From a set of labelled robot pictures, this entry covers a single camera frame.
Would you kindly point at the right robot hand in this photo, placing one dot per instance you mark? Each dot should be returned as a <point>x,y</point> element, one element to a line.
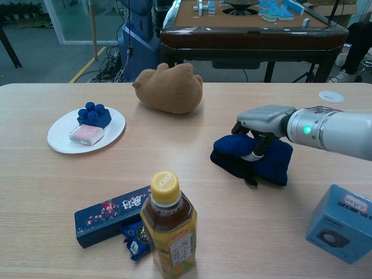
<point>263,117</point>

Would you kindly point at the dark blue cloth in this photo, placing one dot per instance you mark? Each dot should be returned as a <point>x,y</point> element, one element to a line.
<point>273,162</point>

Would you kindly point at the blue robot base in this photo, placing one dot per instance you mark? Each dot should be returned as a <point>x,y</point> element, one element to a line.
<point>139,37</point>

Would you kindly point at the brown mahjong table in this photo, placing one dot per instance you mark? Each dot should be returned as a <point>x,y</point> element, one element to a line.
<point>253,37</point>

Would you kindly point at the white sneaker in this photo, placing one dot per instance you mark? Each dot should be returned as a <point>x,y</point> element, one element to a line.
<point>344,76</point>

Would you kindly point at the brown plush bear toy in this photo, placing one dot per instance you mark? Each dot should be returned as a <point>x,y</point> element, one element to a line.
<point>171,90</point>

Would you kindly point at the person in black trousers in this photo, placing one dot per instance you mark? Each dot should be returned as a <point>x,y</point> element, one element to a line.
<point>359,48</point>

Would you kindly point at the light blue speaker box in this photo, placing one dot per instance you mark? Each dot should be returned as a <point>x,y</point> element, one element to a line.
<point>338,223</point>

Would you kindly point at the yellow capped tea bottle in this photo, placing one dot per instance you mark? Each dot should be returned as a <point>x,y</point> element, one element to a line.
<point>170,229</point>

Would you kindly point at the white paper plate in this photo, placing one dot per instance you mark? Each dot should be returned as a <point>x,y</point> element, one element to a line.
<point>113,128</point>

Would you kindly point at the blue building block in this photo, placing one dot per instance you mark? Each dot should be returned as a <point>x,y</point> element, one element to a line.
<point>94,116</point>

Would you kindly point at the blue snack packet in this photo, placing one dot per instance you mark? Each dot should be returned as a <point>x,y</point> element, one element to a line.
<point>136,236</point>

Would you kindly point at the pink and white soap bar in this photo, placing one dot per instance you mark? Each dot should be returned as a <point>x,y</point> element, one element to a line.
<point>86,134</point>

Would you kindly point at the wooden pole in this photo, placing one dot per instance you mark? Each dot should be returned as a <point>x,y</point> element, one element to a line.
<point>93,29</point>

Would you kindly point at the dark blue floral box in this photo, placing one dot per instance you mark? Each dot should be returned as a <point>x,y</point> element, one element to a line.
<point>98,221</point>

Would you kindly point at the black table leg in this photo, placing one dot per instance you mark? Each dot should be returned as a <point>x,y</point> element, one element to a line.
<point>10,50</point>

